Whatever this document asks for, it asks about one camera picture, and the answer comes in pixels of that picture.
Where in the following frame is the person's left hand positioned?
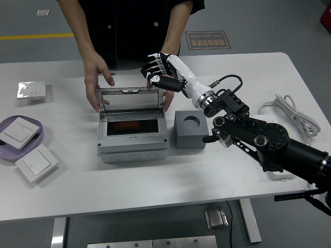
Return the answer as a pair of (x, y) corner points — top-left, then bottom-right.
(146, 79), (175, 112)

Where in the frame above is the person's right hand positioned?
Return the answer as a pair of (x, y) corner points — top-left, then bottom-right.
(84, 50), (116, 114)

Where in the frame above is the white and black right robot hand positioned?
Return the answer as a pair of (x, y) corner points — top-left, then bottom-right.
(141, 52), (215, 104)

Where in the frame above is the orange cylinder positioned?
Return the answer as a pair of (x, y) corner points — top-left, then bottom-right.
(113, 120), (141, 131)

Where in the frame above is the grey electrical box with lid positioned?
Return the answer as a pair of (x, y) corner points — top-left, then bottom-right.
(95, 87), (169, 164)

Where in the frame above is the grey cube with round hole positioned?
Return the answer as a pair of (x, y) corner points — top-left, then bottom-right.
(174, 110), (210, 150)

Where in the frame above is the metal floor socket box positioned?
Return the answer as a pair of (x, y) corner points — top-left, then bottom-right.
(204, 206), (230, 231)

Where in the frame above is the brown floor sign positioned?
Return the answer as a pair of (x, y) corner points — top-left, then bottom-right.
(184, 30), (232, 51)

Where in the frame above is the person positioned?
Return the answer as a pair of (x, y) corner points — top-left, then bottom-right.
(56, 0), (206, 71)

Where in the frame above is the purple tray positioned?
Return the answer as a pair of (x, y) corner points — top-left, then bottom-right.
(0, 115), (45, 161)

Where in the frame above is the white table leg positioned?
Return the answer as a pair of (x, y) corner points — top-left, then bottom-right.
(50, 216), (68, 248)
(238, 198), (262, 244)

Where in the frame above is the black bar under table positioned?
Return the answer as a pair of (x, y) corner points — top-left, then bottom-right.
(274, 192), (308, 203)

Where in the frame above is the red object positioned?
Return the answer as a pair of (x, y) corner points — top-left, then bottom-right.
(320, 0), (331, 28)

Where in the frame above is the white wall switch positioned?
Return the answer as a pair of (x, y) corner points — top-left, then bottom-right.
(0, 116), (43, 150)
(14, 144), (59, 183)

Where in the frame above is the white power strip cord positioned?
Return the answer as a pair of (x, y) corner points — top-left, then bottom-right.
(258, 94), (322, 145)

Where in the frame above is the black cable under table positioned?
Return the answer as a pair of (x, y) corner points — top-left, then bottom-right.
(225, 200), (234, 248)

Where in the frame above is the metal base plate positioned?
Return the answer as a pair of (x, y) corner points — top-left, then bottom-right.
(87, 235), (218, 248)

